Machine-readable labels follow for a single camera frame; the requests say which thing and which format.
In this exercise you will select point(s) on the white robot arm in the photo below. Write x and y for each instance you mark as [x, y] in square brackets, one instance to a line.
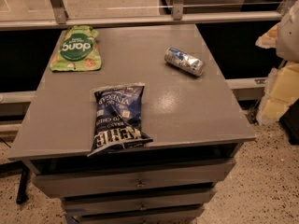
[284, 36]

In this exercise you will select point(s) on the blue Kettle chip bag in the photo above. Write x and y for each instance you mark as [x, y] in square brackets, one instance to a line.
[118, 119]

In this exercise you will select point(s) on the green Dang snack bag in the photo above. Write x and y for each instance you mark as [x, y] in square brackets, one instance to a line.
[78, 51]

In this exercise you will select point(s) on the grey drawer cabinet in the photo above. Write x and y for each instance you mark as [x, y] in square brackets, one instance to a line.
[188, 118]

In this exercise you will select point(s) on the silver blue soda can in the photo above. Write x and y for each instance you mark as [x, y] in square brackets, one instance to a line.
[184, 61]

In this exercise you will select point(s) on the bottom grey drawer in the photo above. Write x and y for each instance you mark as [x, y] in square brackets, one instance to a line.
[144, 217]

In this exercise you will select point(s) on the grey drawer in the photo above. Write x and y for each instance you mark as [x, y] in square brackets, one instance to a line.
[138, 202]
[144, 217]
[168, 175]

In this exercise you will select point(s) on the top grey drawer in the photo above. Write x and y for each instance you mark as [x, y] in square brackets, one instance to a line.
[168, 175]

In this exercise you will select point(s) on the middle grey drawer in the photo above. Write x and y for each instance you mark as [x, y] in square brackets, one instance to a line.
[138, 202]

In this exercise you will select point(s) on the yellow foam block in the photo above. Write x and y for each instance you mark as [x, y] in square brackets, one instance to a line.
[280, 92]

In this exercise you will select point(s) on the black stand leg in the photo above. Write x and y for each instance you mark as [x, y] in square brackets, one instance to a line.
[21, 194]

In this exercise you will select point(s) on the metal railing frame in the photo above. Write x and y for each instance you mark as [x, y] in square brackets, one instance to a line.
[50, 14]

